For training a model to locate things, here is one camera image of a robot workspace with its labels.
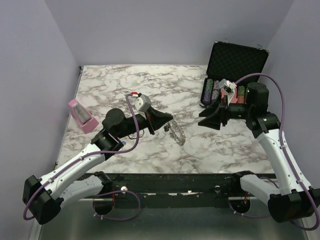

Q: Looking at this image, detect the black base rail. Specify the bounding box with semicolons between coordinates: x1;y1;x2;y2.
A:
64;171;253;209

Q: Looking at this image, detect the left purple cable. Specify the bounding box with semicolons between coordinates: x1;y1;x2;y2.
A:
22;93;141;221

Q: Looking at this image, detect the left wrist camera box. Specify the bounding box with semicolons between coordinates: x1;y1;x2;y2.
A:
134;93;152;113

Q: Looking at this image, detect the pink playing card deck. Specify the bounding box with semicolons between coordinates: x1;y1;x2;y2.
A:
220;89;238;104

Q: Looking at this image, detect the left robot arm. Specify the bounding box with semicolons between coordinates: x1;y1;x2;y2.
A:
22;107;173;225

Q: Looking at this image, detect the pink metronome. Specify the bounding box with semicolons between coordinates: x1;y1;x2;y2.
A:
68;99;99;134

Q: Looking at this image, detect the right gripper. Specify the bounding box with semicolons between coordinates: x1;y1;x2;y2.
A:
198;91;253;130

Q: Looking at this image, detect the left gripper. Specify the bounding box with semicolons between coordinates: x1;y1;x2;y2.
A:
116;105;173;139

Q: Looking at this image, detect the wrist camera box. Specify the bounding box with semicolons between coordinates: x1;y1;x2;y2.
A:
134;93;152;113
218;79;237;104

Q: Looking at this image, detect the metal key ring disc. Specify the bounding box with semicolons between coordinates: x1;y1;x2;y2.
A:
164;119;186;146

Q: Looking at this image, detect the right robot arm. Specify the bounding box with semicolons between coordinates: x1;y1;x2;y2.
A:
198;82;320;223

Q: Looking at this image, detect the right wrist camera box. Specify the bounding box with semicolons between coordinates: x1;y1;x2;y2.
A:
218;79;237;104

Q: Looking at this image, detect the black poker chip case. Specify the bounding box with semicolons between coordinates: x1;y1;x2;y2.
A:
199;41;269;108

